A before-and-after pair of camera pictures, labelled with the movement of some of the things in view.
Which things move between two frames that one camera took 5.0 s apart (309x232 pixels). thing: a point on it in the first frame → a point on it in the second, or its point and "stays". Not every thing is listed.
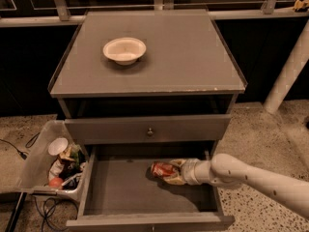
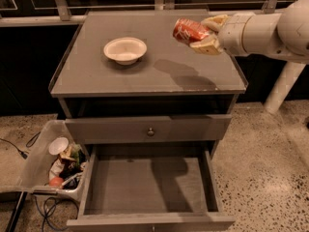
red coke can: x=159 y=168 → x=188 y=30
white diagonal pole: x=290 y=73 stays
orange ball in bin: x=55 y=182 stays
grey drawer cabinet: x=152 y=92 stays
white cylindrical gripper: x=192 y=170 → x=232 y=33
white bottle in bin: x=56 y=169 stays
